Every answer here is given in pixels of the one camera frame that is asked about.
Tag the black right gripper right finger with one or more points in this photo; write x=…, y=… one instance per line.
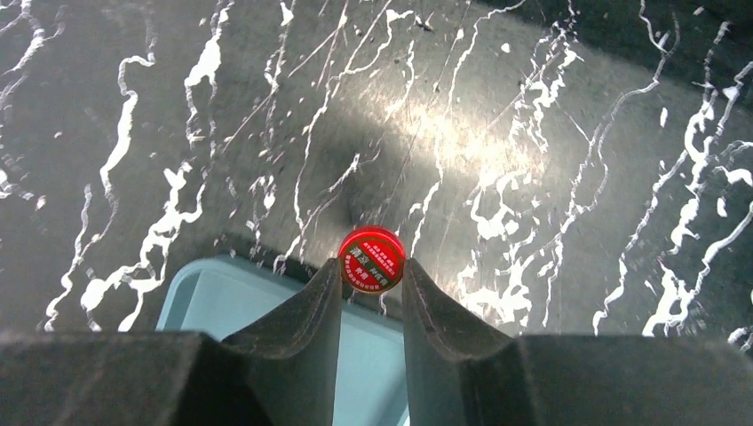
x=462, y=371

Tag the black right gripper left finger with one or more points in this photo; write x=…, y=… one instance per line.
x=156, y=378

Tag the dark teal divider tray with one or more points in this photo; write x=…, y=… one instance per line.
x=311, y=358

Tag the small brown bottle cap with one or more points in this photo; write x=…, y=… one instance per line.
x=371, y=259

